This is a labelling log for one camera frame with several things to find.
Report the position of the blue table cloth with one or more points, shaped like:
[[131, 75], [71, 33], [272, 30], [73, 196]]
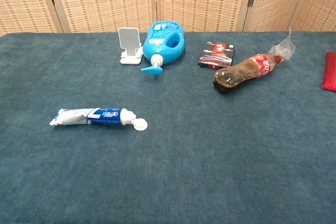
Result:
[[168, 161]]

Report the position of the white phone stand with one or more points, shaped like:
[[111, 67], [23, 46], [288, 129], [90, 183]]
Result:
[[128, 41]]

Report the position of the red certificate booklet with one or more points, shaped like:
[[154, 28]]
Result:
[[330, 73]]

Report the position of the cola bottle with red label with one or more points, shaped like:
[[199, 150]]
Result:
[[236, 75]]

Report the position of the clear plastic wrap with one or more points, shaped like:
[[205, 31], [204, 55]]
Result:
[[284, 48]]

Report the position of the blue pump detergent bottle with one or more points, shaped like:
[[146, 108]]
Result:
[[162, 48]]

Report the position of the blue white toothpaste tube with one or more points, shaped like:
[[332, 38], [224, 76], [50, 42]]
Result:
[[105, 116]]

